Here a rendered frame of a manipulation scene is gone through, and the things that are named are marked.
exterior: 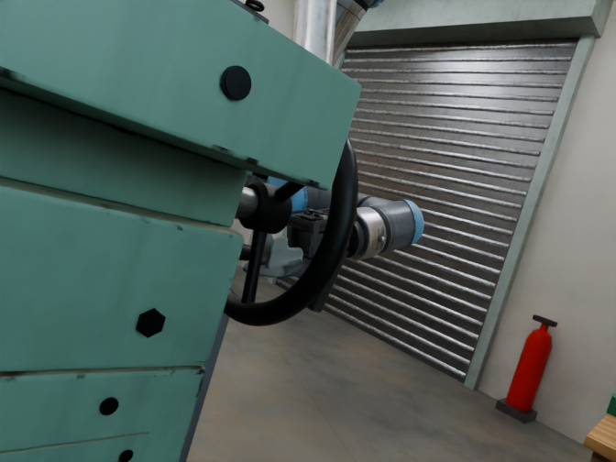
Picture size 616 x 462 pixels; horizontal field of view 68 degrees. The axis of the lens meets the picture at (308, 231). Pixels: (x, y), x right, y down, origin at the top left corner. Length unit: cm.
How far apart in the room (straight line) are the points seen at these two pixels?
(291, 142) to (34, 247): 13
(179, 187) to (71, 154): 6
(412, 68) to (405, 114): 39
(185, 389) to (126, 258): 10
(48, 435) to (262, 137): 19
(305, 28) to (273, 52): 73
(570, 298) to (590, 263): 23
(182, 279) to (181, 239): 2
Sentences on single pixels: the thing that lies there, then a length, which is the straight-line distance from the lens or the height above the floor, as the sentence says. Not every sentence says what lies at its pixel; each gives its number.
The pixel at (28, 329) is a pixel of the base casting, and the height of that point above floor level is 73.
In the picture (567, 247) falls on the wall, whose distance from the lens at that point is 318.
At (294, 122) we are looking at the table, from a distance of 22.
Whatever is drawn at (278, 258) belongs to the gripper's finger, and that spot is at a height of 74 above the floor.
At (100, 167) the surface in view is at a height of 82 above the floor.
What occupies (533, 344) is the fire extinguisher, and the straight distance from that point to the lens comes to 303.
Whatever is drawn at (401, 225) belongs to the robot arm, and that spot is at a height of 84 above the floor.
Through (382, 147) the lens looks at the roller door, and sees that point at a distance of 390.
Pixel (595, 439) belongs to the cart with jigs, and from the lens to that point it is 125.
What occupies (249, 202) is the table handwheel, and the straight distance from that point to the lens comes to 54.
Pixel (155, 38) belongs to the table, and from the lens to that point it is 19.
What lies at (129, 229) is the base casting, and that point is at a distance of 26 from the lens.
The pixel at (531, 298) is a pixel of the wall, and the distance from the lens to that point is 321.
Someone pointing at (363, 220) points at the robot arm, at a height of 83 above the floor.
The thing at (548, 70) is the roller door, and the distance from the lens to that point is 352.
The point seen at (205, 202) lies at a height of 81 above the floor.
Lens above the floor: 83
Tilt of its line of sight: 3 degrees down
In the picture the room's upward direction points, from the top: 17 degrees clockwise
